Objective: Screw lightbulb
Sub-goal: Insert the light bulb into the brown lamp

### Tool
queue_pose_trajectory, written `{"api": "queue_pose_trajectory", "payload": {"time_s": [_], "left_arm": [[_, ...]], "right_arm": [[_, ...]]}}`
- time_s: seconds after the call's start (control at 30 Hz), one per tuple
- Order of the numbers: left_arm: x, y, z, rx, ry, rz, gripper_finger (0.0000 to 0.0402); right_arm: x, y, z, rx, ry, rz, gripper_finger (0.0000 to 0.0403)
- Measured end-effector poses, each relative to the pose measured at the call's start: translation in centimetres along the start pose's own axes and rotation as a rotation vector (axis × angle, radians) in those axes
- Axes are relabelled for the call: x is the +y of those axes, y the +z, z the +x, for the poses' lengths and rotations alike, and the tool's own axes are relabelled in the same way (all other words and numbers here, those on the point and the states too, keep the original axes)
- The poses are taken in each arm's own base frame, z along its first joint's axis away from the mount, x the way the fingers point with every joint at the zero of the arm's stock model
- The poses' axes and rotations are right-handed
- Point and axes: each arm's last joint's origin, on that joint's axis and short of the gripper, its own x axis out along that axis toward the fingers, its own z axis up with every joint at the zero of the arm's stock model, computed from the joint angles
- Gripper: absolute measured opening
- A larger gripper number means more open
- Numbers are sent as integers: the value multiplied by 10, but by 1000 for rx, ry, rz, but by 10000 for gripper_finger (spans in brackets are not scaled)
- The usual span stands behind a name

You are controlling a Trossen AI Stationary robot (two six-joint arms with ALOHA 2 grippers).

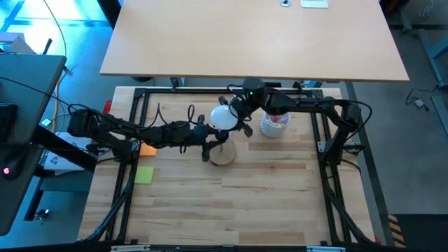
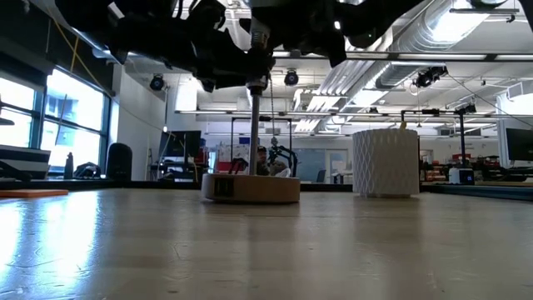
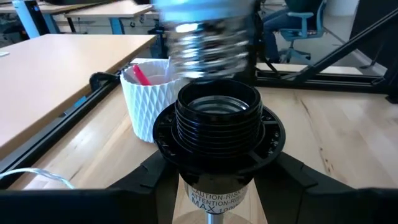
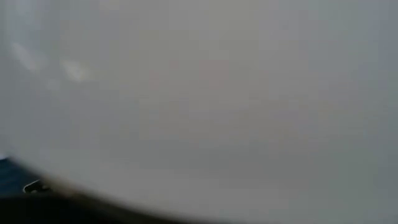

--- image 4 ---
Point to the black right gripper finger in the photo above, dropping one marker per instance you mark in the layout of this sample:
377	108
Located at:
46	214

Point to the white globe lightbulb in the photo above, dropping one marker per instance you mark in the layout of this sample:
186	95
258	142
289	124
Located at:
217	93

